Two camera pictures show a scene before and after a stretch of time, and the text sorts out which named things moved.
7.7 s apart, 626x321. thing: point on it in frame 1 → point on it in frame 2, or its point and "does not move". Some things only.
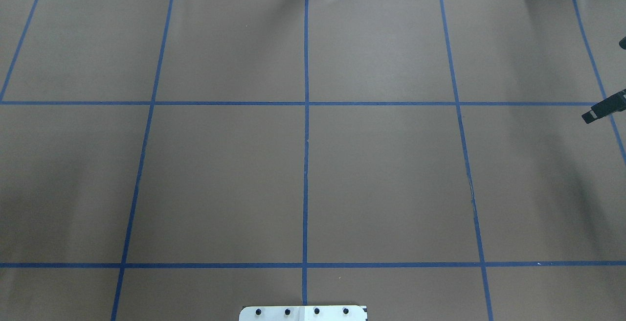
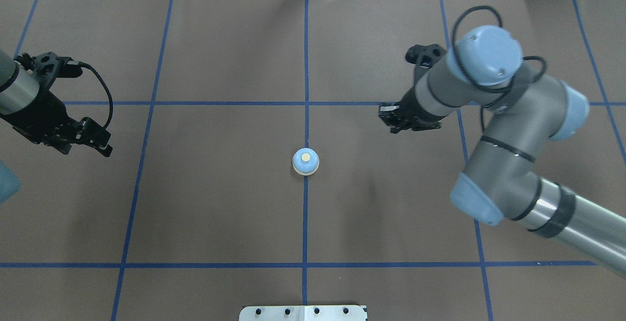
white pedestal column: (303, 313) does not move
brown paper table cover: (173, 151) does not move
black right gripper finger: (613, 103) → (411, 114)
